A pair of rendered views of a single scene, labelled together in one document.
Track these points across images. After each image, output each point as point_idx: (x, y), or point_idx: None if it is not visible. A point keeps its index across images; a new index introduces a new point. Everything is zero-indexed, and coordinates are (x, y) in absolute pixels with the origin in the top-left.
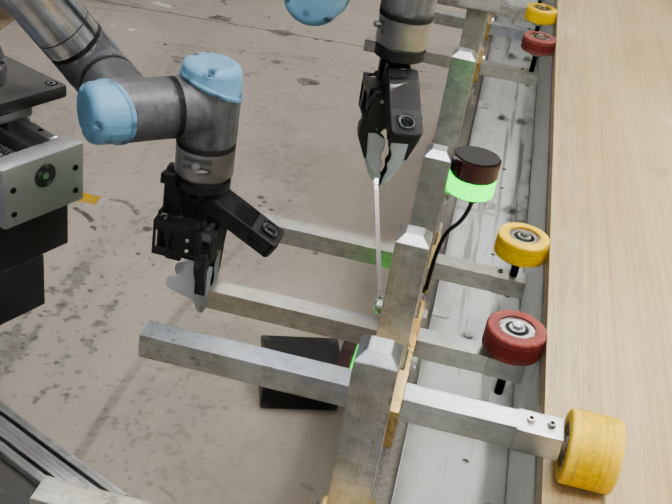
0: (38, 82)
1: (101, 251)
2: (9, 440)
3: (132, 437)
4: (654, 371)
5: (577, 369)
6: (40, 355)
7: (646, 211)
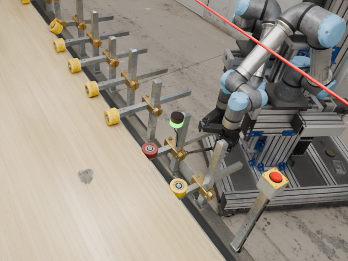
0: (278, 103)
1: None
2: (259, 192)
3: (267, 253)
4: (114, 159)
5: (130, 147)
6: (318, 254)
7: (163, 242)
